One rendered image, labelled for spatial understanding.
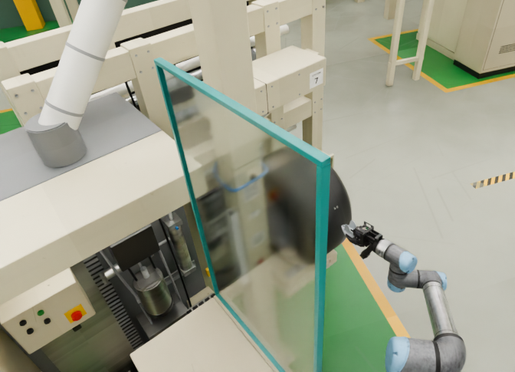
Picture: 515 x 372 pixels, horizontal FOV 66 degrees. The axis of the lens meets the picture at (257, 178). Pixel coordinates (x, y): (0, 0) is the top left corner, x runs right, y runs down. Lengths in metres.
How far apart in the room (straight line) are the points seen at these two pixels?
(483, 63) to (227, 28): 5.06
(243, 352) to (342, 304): 1.69
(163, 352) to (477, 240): 2.80
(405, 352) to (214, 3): 1.20
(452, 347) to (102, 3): 1.52
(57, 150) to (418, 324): 2.50
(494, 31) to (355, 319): 4.14
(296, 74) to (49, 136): 1.08
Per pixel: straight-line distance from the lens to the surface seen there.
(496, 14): 5.85
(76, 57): 1.40
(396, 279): 1.72
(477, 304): 3.29
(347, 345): 2.91
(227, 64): 1.30
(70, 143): 1.47
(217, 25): 1.24
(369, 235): 1.74
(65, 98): 1.42
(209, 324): 1.53
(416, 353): 1.43
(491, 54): 6.08
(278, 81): 1.83
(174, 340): 1.53
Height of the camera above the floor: 2.57
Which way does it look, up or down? 40 degrees down
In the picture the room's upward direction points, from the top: 6 degrees counter-clockwise
